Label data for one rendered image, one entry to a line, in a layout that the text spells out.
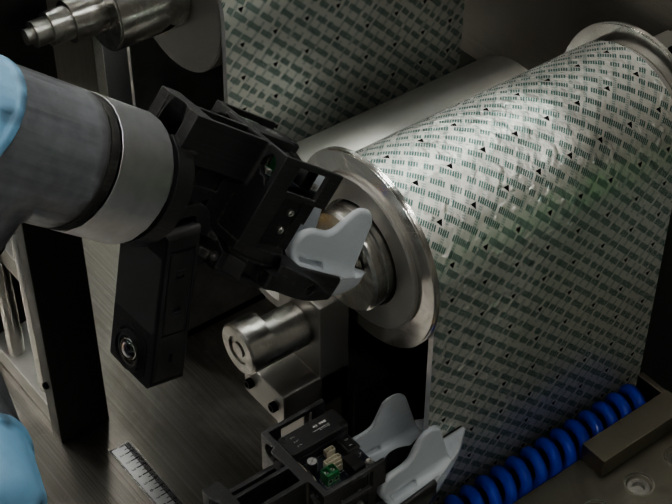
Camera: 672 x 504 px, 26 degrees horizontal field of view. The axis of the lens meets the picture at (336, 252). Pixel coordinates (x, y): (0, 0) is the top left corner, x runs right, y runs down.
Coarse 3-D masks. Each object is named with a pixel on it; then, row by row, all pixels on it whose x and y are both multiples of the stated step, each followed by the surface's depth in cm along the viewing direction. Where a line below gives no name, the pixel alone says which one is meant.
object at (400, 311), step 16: (352, 176) 96; (336, 192) 98; (352, 192) 96; (368, 192) 94; (368, 208) 95; (384, 208) 94; (384, 224) 94; (400, 240) 93; (400, 256) 94; (400, 272) 95; (416, 272) 94; (400, 288) 96; (416, 288) 95; (384, 304) 99; (400, 304) 97; (416, 304) 96; (368, 320) 101; (384, 320) 100; (400, 320) 98
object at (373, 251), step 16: (336, 208) 96; (352, 208) 96; (320, 224) 98; (368, 240) 95; (384, 240) 95; (368, 256) 95; (384, 256) 95; (368, 272) 95; (384, 272) 95; (352, 288) 98; (368, 288) 96; (384, 288) 96; (352, 304) 99; (368, 304) 97
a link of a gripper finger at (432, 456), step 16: (432, 432) 101; (464, 432) 106; (416, 448) 101; (432, 448) 102; (448, 448) 105; (400, 464) 101; (416, 464) 102; (432, 464) 103; (448, 464) 104; (400, 480) 101; (416, 480) 102; (384, 496) 101; (400, 496) 102
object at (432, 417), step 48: (624, 240) 107; (528, 288) 102; (576, 288) 107; (624, 288) 111; (480, 336) 102; (528, 336) 106; (576, 336) 110; (624, 336) 115; (432, 384) 101; (480, 384) 105; (528, 384) 110; (576, 384) 115; (480, 432) 109; (528, 432) 114
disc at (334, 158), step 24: (336, 168) 97; (360, 168) 95; (384, 192) 93; (408, 216) 92; (408, 240) 93; (432, 264) 93; (432, 288) 93; (432, 312) 95; (384, 336) 101; (408, 336) 98
